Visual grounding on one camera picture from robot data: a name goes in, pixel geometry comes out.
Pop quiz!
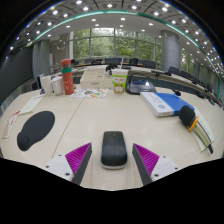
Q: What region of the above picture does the black handheld microphone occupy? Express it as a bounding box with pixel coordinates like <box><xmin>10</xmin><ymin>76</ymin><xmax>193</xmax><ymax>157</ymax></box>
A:
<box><xmin>178</xmin><ymin>104</ymin><xmax>214</xmax><ymax>155</ymax></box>

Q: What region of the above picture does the white lidded mug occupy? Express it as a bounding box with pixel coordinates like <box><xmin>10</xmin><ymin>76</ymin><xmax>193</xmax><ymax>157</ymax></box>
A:
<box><xmin>50</xmin><ymin>76</ymin><xmax>64</xmax><ymax>96</ymax></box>

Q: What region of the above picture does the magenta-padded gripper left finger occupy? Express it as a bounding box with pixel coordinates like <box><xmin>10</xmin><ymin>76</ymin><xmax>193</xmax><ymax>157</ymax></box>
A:
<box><xmin>44</xmin><ymin>142</ymin><xmax>93</xmax><ymax>186</ymax></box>

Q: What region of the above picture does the black conference microphone unit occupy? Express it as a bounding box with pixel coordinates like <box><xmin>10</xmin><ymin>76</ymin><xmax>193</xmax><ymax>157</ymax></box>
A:
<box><xmin>125</xmin><ymin>72</ymin><xmax>158</xmax><ymax>95</ymax></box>

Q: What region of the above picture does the printed paper drink cup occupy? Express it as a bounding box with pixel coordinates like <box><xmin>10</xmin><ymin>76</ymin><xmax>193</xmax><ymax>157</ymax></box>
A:
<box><xmin>111</xmin><ymin>68</ymin><xmax>129</xmax><ymax>95</ymax></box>

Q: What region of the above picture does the white cardboard box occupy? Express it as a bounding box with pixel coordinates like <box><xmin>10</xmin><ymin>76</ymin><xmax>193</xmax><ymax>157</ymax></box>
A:
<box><xmin>79</xmin><ymin>68</ymin><xmax>114</xmax><ymax>90</ymax></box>

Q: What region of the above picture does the blue and white book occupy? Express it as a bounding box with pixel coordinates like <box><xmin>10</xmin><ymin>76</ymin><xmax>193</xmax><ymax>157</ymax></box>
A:
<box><xmin>139</xmin><ymin>91</ymin><xmax>196</xmax><ymax>118</ymax></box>

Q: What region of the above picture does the red bottle with green band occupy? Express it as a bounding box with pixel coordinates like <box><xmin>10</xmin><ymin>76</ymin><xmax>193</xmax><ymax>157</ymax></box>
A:
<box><xmin>60</xmin><ymin>58</ymin><xmax>75</xmax><ymax>96</ymax></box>

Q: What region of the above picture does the black computer mouse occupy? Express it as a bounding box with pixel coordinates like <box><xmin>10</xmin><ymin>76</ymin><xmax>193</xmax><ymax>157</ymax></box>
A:
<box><xmin>100</xmin><ymin>130</ymin><xmax>128</xmax><ymax>170</ymax></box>

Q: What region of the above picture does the colourful printed leaflet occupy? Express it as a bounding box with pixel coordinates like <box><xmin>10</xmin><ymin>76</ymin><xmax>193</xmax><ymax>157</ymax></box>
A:
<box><xmin>70</xmin><ymin>87</ymin><xmax>109</xmax><ymax>99</ymax></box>

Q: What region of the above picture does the stack of white paper cups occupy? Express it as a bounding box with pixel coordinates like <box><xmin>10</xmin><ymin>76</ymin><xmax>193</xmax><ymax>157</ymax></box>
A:
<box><xmin>39</xmin><ymin>74</ymin><xmax>54</xmax><ymax>97</ymax></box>

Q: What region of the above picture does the group of ceiling lights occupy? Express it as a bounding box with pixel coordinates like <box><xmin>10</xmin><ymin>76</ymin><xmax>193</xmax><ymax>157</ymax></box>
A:
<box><xmin>9</xmin><ymin>0</ymin><xmax>224</xmax><ymax>71</ymax></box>

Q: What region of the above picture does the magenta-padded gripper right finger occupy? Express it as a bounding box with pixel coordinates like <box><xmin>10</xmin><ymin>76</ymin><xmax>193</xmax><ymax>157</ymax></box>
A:
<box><xmin>132</xmin><ymin>143</ymin><xmax>181</xmax><ymax>186</ymax></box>

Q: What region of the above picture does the white printed document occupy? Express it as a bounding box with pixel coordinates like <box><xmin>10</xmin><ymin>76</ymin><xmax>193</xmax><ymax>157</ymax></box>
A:
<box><xmin>19</xmin><ymin>94</ymin><xmax>45</xmax><ymax>116</ymax></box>

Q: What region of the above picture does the group of dark office chairs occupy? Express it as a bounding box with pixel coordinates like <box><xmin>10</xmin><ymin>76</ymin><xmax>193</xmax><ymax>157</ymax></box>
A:
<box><xmin>71</xmin><ymin>57</ymin><xmax>216</xmax><ymax>96</ymax></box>

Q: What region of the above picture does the long curved conference table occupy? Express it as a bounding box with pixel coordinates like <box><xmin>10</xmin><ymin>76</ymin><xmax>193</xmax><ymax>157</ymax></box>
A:
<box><xmin>74</xmin><ymin>63</ymin><xmax>222</xmax><ymax>103</ymax></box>

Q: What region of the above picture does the black mouse pad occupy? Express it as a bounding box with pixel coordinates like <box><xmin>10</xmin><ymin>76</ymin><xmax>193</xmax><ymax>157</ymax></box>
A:
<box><xmin>16</xmin><ymin>110</ymin><xmax>56</xmax><ymax>152</ymax></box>

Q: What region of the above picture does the red and white fan leaflet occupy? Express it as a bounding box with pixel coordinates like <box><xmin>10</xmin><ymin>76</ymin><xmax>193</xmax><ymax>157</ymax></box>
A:
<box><xmin>1</xmin><ymin>109</ymin><xmax>22</xmax><ymax>140</ymax></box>

